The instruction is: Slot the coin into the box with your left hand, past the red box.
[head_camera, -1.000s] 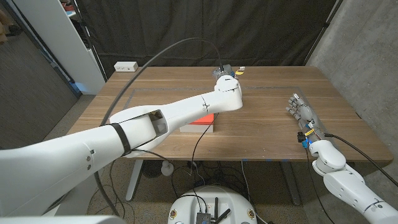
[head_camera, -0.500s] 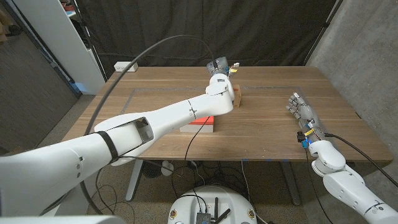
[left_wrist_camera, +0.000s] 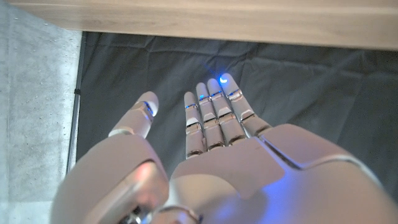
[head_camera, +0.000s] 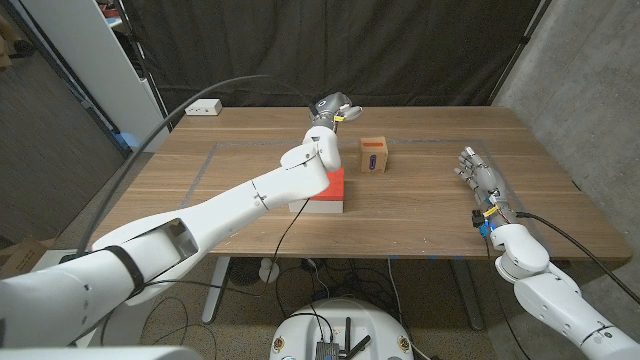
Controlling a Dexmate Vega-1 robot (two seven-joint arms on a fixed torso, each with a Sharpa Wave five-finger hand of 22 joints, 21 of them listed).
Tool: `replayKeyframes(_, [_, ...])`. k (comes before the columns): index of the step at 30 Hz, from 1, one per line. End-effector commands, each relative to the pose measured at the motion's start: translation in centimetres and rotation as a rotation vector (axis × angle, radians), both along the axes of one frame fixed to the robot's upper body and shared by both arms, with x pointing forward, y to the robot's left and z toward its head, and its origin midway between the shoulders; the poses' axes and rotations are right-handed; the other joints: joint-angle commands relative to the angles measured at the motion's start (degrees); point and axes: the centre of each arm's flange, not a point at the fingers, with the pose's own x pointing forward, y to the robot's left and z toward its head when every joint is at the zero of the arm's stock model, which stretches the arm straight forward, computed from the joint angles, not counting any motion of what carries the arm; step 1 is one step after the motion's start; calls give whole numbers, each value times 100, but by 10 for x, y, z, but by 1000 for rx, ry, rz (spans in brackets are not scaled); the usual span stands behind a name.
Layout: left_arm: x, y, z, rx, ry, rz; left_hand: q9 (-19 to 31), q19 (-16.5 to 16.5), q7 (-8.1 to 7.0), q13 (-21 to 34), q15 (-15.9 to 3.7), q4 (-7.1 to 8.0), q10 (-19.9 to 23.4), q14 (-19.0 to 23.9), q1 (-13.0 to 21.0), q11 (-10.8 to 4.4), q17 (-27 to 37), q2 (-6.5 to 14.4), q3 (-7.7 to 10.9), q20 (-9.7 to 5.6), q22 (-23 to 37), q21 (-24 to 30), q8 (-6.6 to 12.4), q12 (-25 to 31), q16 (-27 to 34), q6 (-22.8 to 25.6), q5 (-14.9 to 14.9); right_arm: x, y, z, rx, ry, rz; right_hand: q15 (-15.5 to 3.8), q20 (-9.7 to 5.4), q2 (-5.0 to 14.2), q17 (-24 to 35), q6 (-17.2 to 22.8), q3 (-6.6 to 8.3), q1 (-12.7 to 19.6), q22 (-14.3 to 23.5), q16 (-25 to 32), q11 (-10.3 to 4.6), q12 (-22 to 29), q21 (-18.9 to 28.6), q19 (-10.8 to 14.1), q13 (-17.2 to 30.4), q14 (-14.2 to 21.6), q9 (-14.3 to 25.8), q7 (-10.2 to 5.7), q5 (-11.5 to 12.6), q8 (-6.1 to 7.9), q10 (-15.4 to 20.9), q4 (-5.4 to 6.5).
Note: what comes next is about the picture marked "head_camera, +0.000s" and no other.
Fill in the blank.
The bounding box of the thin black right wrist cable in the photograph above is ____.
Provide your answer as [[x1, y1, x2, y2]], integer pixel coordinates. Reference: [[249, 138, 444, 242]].
[[484, 237, 534, 360]]

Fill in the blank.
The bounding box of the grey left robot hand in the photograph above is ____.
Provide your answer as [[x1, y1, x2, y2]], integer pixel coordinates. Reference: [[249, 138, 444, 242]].
[[308, 91, 364, 132]]

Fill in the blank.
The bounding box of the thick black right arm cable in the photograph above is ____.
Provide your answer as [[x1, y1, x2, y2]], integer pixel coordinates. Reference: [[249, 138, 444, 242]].
[[514, 211, 640, 305]]

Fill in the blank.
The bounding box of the grey tape outline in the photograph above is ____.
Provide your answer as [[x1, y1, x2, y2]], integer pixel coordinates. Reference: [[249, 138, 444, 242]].
[[180, 138, 556, 251]]

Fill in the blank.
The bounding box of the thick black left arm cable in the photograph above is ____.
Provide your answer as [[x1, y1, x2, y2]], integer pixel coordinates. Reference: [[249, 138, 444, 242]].
[[74, 74, 321, 257]]

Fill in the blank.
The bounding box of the white floor platform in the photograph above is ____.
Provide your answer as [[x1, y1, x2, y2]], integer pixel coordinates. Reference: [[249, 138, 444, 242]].
[[99, 298, 156, 347]]

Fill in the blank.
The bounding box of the grey electronics box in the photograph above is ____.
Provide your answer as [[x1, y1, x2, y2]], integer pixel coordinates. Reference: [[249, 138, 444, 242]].
[[314, 341, 347, 360]]

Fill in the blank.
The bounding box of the white power strip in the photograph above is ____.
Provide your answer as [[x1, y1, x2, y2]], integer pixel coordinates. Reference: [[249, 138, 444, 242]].
[[184, 98, 223, 117]]

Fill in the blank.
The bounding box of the small wooden coin box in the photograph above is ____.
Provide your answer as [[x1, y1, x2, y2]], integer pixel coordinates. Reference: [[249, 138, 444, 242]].
[[359, 136, 390, 174]]

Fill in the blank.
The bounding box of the white table leg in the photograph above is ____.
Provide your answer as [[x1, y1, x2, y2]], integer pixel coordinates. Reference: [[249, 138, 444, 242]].
[[201, 256, 232, 325]]

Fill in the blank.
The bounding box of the white robot torso base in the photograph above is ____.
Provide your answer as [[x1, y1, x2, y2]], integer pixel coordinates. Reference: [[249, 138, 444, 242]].
[[269, 298, 415, 360]]

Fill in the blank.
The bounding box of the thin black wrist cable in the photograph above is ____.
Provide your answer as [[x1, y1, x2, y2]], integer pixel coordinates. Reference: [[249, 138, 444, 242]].
[[134, 197, 312, 300], [484, 237, 534, 360]]

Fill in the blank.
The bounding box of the white floor cable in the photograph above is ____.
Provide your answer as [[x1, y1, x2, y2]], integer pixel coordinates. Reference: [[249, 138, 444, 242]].
[[386, 257, 432, 360]]

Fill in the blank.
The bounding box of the red box with white base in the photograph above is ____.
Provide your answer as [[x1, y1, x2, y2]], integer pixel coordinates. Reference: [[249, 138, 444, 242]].
[[288, 166, 346, 215]]

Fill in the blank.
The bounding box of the brown cardboard box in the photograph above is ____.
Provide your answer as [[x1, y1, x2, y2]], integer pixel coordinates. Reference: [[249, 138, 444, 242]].
[[0, 237, 51, 280]]

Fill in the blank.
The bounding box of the white cabinet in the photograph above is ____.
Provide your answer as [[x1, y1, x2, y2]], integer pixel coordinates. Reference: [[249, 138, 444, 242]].
[[19, 0, 171, 154]]

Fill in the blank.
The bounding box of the white robot shoulder cover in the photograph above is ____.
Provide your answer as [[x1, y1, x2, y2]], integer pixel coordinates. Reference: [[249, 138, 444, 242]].
[[0, 345, 204, 360]]

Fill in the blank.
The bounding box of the grey table leg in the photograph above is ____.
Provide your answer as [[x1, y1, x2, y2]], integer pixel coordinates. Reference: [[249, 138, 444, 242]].
[[449, 258, 485, 332]]

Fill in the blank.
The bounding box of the black curtain backdrop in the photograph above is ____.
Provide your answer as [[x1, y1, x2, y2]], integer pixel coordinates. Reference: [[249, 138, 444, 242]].
[[122, 0, 544, 126]]

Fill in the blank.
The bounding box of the black stand pole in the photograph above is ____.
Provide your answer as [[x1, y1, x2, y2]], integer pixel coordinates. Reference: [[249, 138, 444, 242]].
[[487, 0, 554, 106], [113, 0, 175, 132]]

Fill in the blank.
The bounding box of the thin black left wrist cable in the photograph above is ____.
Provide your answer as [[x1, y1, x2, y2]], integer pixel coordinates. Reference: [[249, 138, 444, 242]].
[[134, 197, 312, 300]]

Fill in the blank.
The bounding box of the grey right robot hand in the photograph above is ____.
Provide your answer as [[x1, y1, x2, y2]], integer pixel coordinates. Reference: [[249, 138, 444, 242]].
[[453, 146, 519, 236]]

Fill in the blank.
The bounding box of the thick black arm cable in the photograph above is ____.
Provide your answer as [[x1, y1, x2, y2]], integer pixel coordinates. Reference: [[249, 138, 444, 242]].
[[514, 211, 640, 305], [74, 74, 321, 257]]

